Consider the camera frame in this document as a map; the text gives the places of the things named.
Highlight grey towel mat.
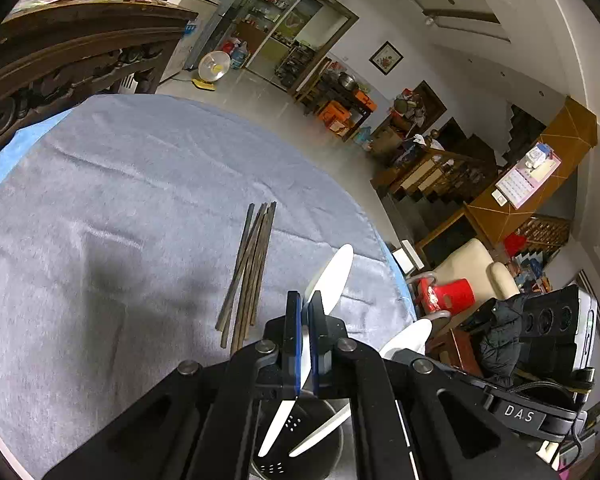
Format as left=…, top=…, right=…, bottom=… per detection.
left=0, top=94, right=412, bottom=478

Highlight perforated metal utensil holder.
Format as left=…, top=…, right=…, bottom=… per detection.
left=250, top=396, right=343, bottom=480

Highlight orange boxes on shelf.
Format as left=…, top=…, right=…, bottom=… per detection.
left=316, top=88, right=377, bottom=128

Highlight blue cloth under towel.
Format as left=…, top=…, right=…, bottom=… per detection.
left=0, top=110, right=72, bottom=185

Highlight cream armchair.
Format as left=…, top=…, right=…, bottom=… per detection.
left=434, top=238, right=519, bottom=307

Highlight small white floor fan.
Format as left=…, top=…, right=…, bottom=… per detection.
left=192, top=51, right=230, bottom=91

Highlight red plastic stool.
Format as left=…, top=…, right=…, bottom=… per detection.
left=416, top=278, right=476, bottom=315

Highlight framed wall picture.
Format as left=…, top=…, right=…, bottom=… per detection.
left=370, top=41, right=403, bottom=75

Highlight dark carved wooden furniture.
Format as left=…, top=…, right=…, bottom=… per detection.
left=0, top=0, right=197, bottom=151

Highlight wall calendar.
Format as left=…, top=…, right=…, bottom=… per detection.
left=492, top=142, right=562, bottom=209

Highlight white spoon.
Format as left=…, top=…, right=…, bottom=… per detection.
left=288, top=318, right=432, bottom=458
left=258, top=244, right=354, bottom=457

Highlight dark wooden chopstick two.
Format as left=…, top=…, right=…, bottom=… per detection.
left=230, top=214, right=265, bottom=354

